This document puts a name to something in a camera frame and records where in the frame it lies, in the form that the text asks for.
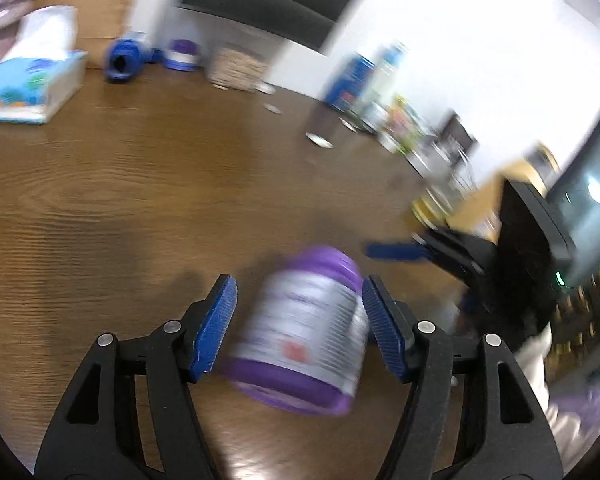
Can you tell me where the clear container of seeds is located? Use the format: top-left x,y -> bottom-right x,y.
204,44 -> 268,92

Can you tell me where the small purple lidded jar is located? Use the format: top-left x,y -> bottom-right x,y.
162,39 -> 200,72

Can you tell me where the blue round cap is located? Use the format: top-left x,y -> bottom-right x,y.
102,35 -> 154,84

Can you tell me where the snack packets pile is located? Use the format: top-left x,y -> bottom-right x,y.
377,94 -> 428,155

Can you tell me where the purple plastic bottle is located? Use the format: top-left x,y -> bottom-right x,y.
225,245 -> 370,416

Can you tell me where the clear drink bottle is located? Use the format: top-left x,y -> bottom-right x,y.
360,44 -> 404,130

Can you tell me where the blue tissue box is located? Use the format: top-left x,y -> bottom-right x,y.
0,6 -> 88,124

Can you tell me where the blue soda can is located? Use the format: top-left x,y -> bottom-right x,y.
324,54 -> 375,112

